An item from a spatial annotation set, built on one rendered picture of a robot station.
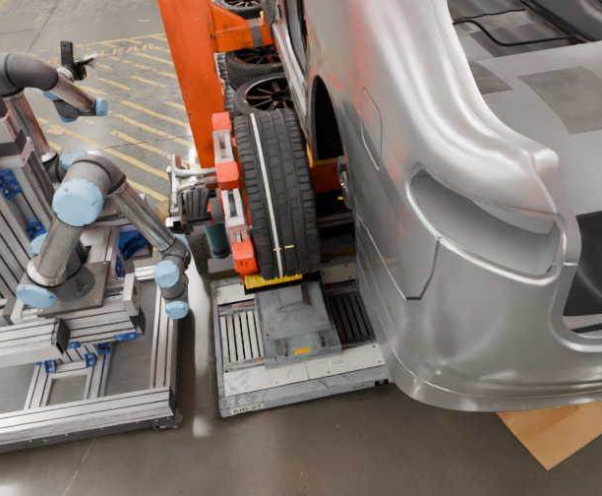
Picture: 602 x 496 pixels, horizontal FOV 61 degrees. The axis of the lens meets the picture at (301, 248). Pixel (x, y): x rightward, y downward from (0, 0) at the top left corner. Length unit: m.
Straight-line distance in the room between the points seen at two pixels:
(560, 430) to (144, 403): 1.74
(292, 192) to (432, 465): 1.26
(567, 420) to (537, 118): 1.26
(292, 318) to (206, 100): 1.04
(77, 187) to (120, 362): 1.24
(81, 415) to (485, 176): 1.93
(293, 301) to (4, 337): 1.20
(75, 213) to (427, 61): 0.95
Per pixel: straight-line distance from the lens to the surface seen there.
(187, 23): 2.16
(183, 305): 1.71
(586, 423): 2.57
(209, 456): 2.40
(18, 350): 2.05
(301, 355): 2.40
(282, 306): 2.47
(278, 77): 3.81
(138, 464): 2.48
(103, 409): 2.39
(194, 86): 2.25
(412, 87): 1.06
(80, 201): 1.45
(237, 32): 4.23
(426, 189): 1.09
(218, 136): 2.00
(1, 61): 2.12
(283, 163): 1.78
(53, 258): 1.66
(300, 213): 1.77
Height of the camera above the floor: 2.12
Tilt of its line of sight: 44 degrees down
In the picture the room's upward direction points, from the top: 6 degrees counter-clockwise
